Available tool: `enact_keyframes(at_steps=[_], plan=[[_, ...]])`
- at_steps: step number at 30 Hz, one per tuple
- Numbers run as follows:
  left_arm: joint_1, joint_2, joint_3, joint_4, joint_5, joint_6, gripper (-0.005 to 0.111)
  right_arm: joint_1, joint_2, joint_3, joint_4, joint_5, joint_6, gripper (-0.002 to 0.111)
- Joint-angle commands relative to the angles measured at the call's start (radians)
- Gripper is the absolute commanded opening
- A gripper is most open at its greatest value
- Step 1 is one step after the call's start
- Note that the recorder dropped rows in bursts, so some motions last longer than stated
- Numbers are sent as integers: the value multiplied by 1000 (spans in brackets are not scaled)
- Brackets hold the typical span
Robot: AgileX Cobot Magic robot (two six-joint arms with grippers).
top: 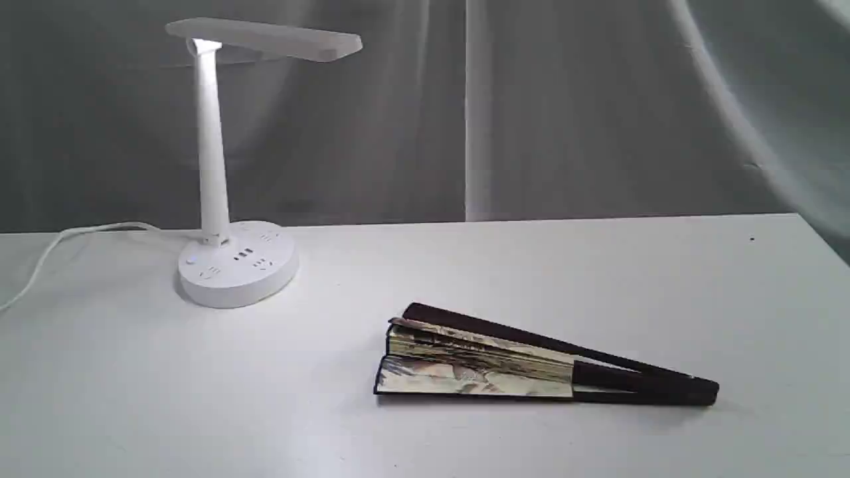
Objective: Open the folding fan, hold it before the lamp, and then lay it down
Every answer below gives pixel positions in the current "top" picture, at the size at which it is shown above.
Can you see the painted paper folding fan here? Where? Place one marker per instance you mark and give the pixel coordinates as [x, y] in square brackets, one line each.
[433, 352]

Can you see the white desk lamp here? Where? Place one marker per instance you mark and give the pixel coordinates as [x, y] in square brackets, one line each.
[236, 264]

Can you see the grey backdrop curtain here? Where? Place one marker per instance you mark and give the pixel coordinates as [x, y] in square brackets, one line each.
[452, 111]

